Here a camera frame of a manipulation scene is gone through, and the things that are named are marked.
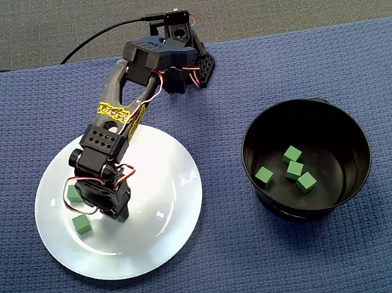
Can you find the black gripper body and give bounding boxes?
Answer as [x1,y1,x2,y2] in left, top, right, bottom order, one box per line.
[73,165,135,218]

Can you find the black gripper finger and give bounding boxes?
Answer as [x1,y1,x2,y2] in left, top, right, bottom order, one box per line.
[102,207,119,223]
[114,200,132,225]

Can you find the small green cube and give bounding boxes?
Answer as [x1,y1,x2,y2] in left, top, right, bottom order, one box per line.
[252,164,277,190]
[282,158,307,182]
[71,212,94,237]
[65,183,85,206]
[281,143,304,166]
[294,170,320,196]

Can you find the white round plate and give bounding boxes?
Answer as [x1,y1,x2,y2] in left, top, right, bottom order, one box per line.
[21,111,217,293]

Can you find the black metal bucket container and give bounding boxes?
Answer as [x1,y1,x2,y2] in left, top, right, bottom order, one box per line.
[232,86,383,231]

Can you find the blue woven table cloth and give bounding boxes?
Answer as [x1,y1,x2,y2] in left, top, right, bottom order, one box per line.
[0,1,392,293]

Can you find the white red servo wire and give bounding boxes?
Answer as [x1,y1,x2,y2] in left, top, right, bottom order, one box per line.
[59,173,99,220]

